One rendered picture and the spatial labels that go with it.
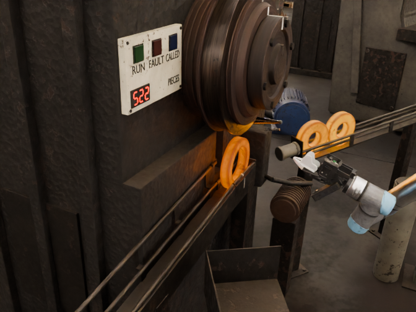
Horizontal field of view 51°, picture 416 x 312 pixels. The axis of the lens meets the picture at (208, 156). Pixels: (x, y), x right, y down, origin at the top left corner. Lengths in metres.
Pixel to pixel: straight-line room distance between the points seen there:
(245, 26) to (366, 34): 2.88
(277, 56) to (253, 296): 0.68
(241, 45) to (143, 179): 0.45
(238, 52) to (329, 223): 1.63
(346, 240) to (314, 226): 0.19
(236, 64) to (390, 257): 1.35
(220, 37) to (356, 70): 2.99
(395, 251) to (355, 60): 2.24
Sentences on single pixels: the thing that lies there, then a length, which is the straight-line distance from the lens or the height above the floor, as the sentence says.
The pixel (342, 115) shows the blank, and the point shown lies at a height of 0.79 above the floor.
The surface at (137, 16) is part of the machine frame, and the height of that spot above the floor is 1.28.
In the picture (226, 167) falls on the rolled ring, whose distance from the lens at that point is 1.45.
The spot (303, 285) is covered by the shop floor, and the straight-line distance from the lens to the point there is 2.20.
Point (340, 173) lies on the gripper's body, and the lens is 1.56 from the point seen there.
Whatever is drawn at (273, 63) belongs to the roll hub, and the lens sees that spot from 1.32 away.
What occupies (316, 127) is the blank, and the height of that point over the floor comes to 0.76.
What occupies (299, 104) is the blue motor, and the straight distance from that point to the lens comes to 3.57.
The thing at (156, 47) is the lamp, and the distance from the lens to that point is 1.13.
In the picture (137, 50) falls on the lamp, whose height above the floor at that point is 1.21.
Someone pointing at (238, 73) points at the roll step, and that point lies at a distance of 1.23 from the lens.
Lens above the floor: 1.44
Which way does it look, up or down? 26 degrees down
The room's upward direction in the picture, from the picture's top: 2 degrees clockwise
